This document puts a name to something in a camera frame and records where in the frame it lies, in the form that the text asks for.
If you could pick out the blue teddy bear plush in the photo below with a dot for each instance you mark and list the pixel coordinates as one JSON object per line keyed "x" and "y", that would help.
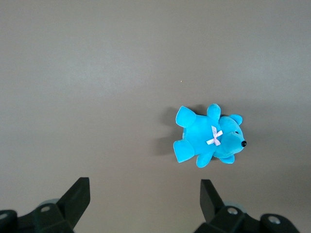
{"x": 199, "y": 131}

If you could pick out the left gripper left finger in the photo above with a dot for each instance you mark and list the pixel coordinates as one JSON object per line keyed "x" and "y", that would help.
{"x": 73, "y": 201}

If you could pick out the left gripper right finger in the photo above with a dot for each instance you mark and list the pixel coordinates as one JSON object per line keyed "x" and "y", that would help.
{"x": 213, "y": 206}

